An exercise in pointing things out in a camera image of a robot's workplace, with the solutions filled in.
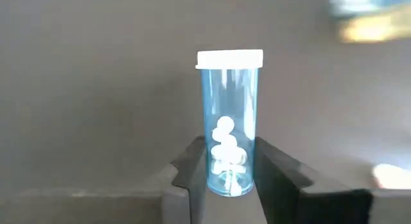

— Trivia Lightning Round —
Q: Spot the blue pill bottle white cap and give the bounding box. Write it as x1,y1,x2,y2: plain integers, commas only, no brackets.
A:
195,49,264,198

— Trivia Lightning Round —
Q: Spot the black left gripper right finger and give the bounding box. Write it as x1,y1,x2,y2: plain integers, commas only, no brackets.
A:
255,137,373,224

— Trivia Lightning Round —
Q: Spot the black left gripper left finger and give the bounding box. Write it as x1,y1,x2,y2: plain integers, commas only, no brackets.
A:
162,136,208,224

